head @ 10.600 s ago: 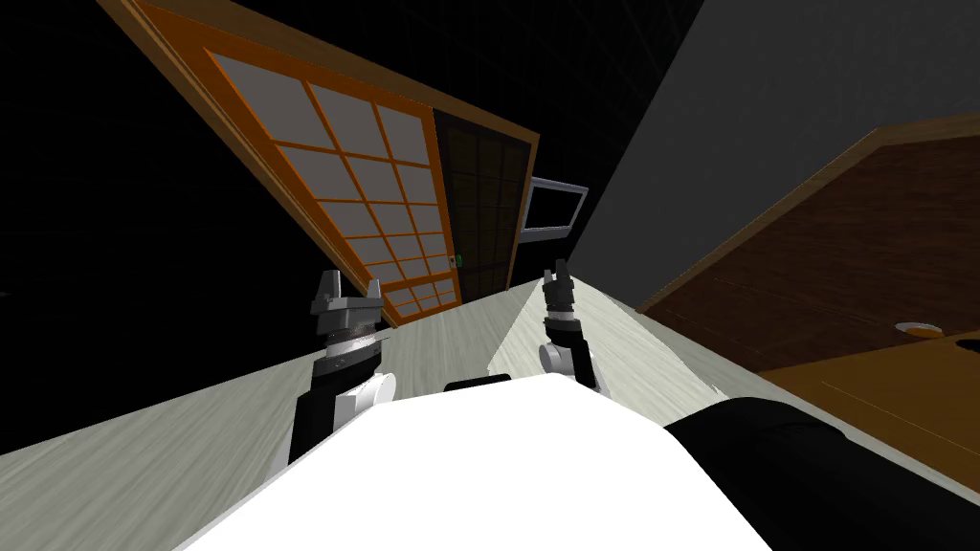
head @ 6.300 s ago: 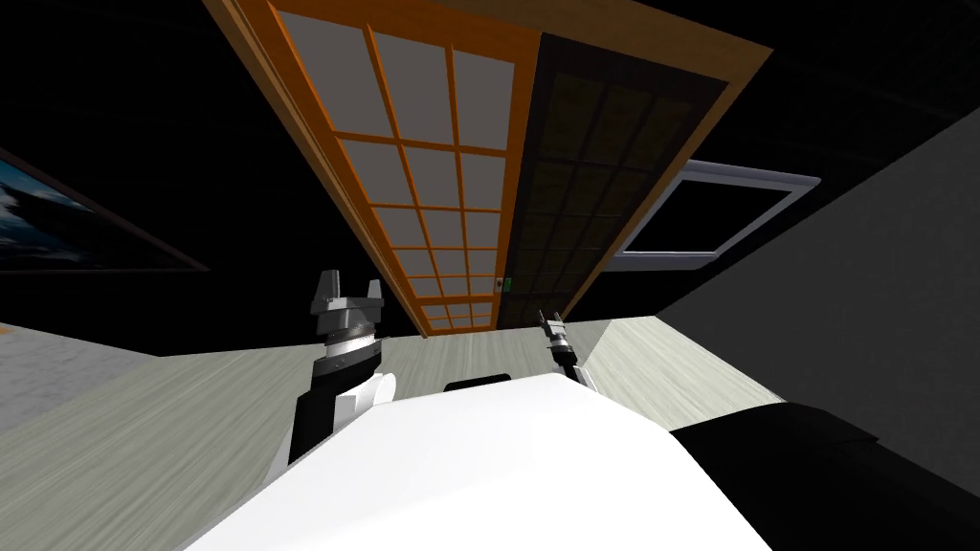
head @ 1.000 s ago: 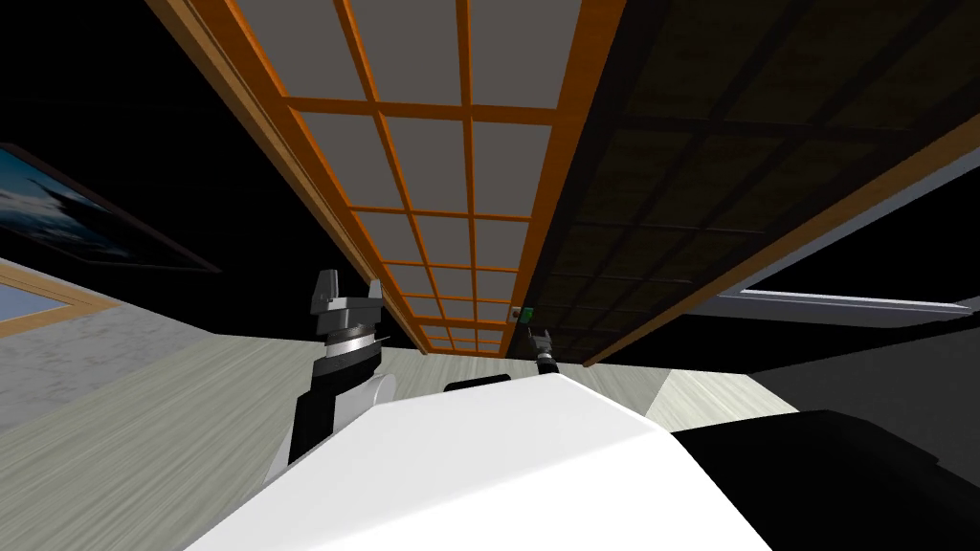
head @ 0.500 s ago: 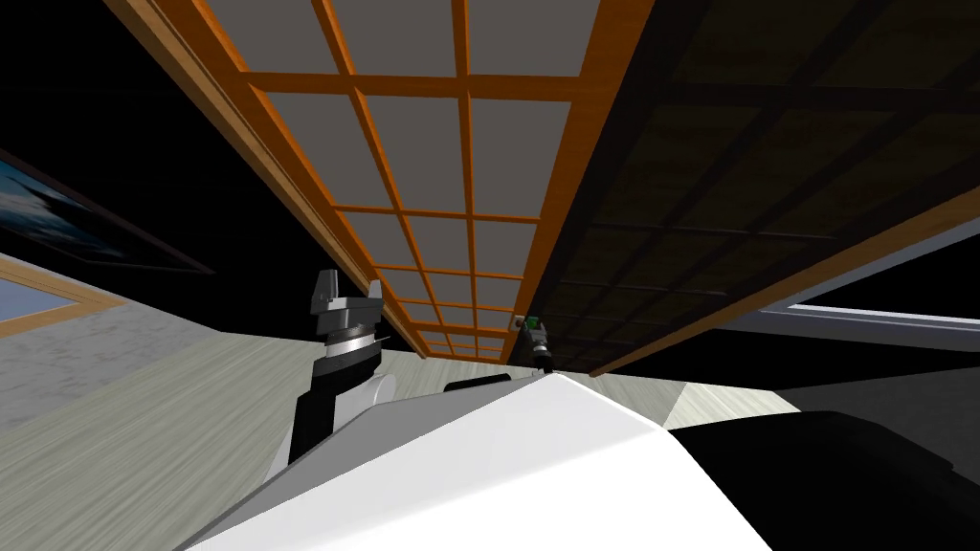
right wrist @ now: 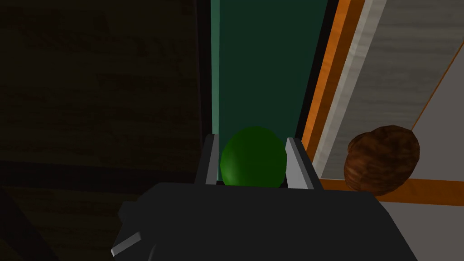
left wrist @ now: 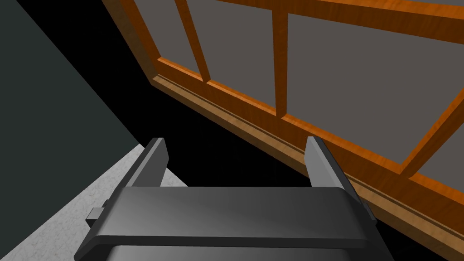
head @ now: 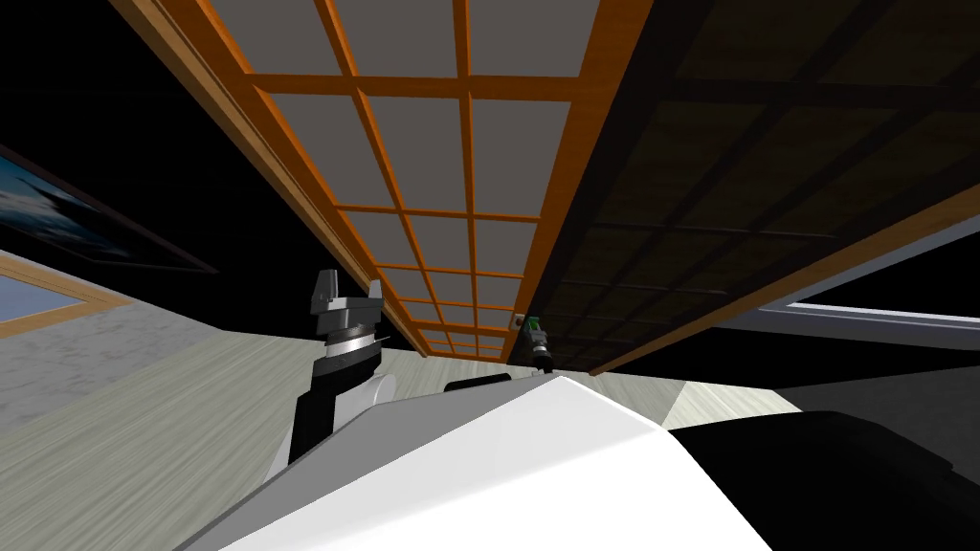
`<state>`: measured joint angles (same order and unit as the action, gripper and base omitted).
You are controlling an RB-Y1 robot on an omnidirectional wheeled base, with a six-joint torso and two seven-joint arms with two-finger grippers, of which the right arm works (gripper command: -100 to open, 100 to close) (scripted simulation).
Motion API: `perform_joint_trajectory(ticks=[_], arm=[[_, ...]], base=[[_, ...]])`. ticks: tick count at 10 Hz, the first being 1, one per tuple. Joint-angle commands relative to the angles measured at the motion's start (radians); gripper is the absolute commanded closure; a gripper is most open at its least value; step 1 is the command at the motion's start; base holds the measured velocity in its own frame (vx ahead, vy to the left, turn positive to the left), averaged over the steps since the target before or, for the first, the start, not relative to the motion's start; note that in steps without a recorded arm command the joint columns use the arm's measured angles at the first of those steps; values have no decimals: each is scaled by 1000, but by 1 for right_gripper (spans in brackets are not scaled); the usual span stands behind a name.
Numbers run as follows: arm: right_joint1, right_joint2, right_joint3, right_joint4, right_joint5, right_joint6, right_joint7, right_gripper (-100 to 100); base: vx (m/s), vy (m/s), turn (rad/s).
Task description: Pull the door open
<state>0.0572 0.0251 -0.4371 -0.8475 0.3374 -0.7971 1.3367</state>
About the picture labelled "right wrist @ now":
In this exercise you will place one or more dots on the dark green door leaf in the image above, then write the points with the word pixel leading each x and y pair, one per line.
pixel 264 65

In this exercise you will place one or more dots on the brown ball door knob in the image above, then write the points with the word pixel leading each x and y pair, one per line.
pixel 380 159

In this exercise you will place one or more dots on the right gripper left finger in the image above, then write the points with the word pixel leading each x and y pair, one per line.
pixel 209 159

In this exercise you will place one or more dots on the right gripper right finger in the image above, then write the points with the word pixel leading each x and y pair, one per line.
pixel 299 165

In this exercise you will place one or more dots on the green ball door knob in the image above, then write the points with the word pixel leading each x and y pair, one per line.
pixel 253 157

